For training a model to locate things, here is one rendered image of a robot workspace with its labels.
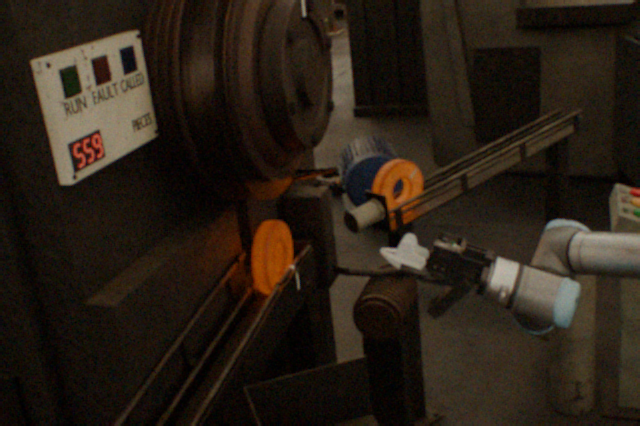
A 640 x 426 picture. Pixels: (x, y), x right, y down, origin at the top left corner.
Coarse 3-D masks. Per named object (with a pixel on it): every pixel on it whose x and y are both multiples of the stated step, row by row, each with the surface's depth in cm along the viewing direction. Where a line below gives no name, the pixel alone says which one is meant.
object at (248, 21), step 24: (240, 0) 130; (264, 0) 135; (240, 24) 131; (240, 48) 130; (240, 72) 130; (240, 96) 131; (240, 120) 131; (264, 120) 136; (240, 144) 134; (264, 144) 137; (264, 168) 141; (288, 168) 153
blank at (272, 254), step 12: (264, 228) 157; (276, 228) 159; (288, 228) 165; (264, 240) 155; (276, 240) 159; (288, 240) 165; (252, 252) 155; (264, 252) 154; (276, 252) 165; (288, 252) 165; (252, 264) 155; (264, 264) 154; (276, 264) 164; (288, 264) 166; (264, 276) 155; (276, 276) 159; (264, 288) 157
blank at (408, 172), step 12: (384, 168) 199; (396, 168) 198; (408, 168) 201; (384, 180) 197; (396, 180) 199; (408, 180) 202; (420, 180) 205; (384, 192) 198; (408, 192) 204; (420, 192) 206; (396, 204) 201
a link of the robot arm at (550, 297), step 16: (528, 272) 145; (544, 272) 146; (512, 288) 144; (528, 288) 143; (544, 288) 143; (560, 288) 143; (576, 288) 143; (512, 304) 145; (528, 304) 144; (544, 304) 143; (560, 304) 142; (576, 304) 142; (528, 320) 151; (544, 320) 145; (560, 320) 143
